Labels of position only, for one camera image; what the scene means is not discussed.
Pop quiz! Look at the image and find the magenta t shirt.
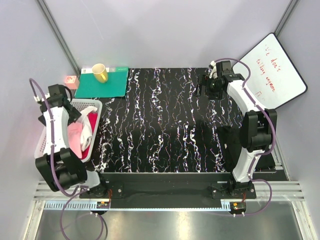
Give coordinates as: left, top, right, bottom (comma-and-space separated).
81, 112, 99, 163

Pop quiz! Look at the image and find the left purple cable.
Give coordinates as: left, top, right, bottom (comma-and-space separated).
28, 77, 108, 239

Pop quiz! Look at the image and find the pink cube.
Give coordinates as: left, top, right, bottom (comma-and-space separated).
64, 75, 79, 90

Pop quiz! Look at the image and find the aluminium rail frame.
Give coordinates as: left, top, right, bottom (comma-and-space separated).
24, 181, 320, 240

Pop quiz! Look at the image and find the pink t shirt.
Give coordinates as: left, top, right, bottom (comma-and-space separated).
67, 122, 85, 159

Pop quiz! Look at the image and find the white plastic laundry basket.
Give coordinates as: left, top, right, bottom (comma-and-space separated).
33, 98, 103, 165

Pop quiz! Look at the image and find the yellow mug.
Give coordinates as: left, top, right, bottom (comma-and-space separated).
91, 63, 108, 84

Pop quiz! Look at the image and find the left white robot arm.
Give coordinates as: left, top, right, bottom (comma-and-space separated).
34, 84, 108, 198

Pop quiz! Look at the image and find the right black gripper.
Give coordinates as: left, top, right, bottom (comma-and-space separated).
192, 74, 223, 101

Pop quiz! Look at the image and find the black marble pattern mat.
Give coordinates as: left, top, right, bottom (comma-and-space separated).
85, 68, 243, 173

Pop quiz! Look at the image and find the green cutting mat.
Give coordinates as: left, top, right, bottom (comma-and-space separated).
74, 67, 129, 99

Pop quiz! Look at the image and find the white whiteboard with red writing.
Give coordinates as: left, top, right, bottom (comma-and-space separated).
240, 33, 308, 109

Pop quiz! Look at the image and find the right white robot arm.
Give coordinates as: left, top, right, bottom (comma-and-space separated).
194, 58, 277, 199

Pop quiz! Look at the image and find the white t shirt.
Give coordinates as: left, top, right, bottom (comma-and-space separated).
77, 106, 98, 152

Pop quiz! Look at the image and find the purple cable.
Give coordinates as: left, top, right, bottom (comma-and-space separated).
28, 77, 108, 239
209, 57, 277, 217

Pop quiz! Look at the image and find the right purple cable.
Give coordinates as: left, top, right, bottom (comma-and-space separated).
209, 57, 277, 217

